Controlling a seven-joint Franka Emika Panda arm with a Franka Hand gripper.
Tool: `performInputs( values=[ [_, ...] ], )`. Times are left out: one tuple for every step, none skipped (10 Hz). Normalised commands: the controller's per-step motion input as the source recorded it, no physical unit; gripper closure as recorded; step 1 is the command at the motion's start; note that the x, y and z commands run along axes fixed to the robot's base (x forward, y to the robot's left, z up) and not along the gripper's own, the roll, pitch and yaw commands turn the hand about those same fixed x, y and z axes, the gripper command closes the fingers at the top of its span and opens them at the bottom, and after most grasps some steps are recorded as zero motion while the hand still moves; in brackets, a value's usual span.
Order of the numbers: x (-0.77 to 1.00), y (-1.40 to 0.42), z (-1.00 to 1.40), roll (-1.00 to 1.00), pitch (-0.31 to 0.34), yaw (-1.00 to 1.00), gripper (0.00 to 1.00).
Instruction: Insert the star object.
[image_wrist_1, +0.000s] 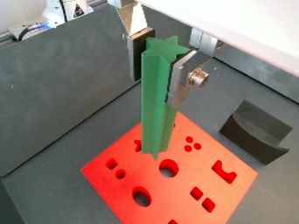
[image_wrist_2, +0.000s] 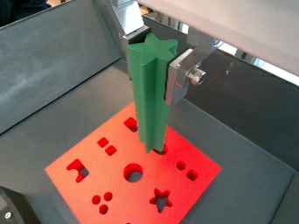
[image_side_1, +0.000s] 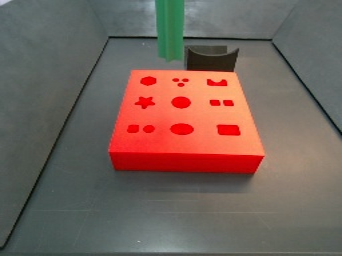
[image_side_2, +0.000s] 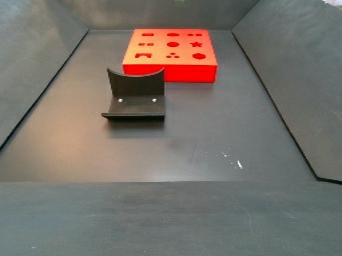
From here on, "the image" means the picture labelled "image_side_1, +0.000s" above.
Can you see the green star-shaped peg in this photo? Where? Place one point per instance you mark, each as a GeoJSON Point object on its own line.
{"type": "Point", "coordinates": [170, 25]}

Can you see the red shape-sorting block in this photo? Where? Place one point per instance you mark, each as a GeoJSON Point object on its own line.
{"type": "Point", "coordinates": [185, 121]}

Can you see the black curved holder block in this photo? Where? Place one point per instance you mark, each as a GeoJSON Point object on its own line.
{"type": "Point", "coordinates": [210, 58]}

